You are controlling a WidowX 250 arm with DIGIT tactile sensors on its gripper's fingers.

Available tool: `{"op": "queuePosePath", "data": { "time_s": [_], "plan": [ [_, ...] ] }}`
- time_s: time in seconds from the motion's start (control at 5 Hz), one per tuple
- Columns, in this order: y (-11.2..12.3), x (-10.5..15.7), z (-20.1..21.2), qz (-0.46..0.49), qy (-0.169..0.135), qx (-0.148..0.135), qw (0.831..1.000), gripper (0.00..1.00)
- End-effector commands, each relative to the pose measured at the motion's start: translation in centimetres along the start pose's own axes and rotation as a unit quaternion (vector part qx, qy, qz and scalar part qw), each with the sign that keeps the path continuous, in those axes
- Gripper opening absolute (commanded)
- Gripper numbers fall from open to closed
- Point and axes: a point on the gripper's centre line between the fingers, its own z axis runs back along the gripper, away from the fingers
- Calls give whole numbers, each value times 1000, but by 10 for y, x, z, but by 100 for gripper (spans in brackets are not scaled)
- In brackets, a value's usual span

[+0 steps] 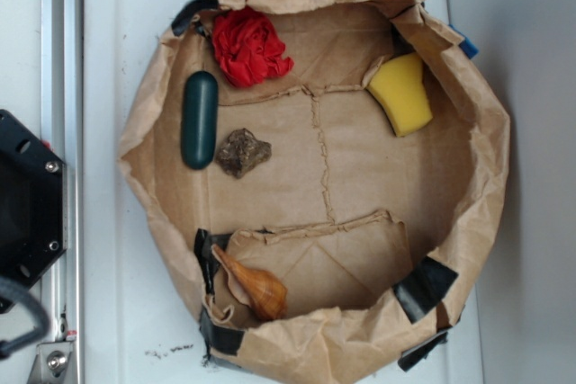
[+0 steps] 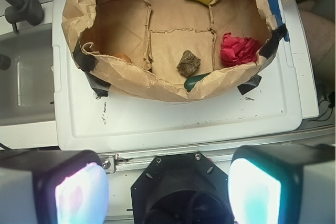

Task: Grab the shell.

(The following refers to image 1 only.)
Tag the orange spiral sea shell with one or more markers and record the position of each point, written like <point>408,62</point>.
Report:
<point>258,289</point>

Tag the brown paper bag tray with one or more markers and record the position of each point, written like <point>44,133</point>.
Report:
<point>378,239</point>

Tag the brown rough rock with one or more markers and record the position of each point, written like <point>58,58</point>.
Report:
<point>241,152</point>

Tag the dark green oblong capsule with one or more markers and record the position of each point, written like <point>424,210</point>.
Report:
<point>199,120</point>

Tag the red crumpled paper ball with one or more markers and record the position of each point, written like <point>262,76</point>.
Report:
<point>248,49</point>

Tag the yellow sponge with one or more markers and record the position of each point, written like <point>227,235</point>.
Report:
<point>398,87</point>

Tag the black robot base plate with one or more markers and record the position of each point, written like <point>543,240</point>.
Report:
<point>32,204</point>

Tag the aluminium frame rail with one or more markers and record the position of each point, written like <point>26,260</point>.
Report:
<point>61,125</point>

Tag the metal corner bracket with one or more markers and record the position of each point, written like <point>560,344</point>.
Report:
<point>54,363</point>

